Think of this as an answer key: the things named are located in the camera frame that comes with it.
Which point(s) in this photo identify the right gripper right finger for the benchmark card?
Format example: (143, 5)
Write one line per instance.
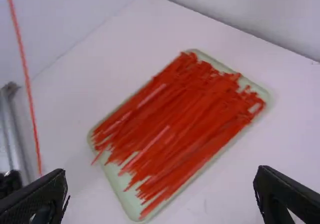
(290, 196)

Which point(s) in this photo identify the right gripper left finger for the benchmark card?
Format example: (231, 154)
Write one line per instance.
(32, 199)

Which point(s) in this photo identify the silver rails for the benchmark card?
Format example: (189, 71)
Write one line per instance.
(12, 124)

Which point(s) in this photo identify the pale tray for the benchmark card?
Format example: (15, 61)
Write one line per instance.
(112, 181)

